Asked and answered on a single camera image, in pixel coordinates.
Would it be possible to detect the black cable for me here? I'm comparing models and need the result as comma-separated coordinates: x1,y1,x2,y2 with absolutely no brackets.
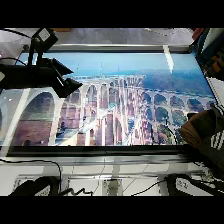
61,187,95,197
0,157,64,188
0,28,34,40
130,178,169,197

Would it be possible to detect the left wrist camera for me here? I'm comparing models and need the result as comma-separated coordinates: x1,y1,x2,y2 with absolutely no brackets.
27,28,60,68

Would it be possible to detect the silver frame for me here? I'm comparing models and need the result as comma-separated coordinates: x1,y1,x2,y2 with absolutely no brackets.
0,43,224,197

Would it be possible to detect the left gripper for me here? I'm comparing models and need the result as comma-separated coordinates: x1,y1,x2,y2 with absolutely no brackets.
4,58,84,99

